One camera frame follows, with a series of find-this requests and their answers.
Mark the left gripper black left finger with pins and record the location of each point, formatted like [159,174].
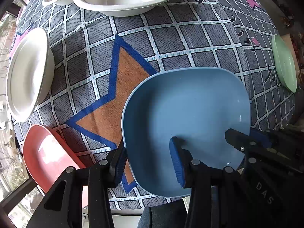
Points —
[62,205]

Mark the red square plastic plate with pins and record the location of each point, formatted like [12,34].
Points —
[46,155]

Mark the green square plastic plate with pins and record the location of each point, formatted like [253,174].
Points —
[284,63]

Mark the grey checkered star tablecloth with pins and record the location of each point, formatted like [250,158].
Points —
[231,34]

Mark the blue square plastic plate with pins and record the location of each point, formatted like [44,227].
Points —
[197,105]

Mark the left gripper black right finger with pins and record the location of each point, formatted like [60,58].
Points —
[215,193]

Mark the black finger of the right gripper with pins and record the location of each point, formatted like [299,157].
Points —
[243,142]
[260,137]

